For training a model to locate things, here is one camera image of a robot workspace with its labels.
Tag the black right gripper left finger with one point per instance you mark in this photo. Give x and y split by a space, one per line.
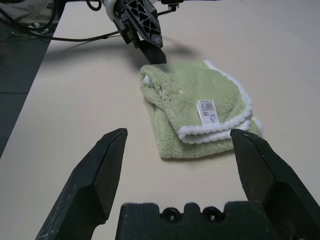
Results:
87 190

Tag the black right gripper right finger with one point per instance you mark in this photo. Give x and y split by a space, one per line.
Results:
270 180

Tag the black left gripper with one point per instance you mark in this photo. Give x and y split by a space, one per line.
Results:
125 27

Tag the green towel white trim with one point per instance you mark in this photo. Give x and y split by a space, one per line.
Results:
195 100

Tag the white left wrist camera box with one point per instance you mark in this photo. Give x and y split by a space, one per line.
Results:
108 7

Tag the black foam floor mat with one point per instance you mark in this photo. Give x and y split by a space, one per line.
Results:
17 75

